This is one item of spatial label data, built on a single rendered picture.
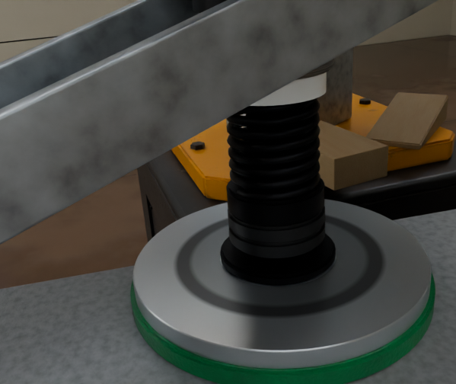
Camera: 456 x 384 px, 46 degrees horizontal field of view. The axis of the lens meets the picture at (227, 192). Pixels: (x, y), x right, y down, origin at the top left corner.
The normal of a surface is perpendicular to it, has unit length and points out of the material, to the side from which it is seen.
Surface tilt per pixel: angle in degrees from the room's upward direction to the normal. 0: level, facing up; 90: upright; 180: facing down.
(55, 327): 0
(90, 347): 0
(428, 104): 11
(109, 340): 0
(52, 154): 90
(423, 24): 90
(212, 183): 90
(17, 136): 90
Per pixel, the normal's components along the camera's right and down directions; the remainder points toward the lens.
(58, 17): 0.30, 0.36
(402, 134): -0.18, -0.83
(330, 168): -0.90, 0.23
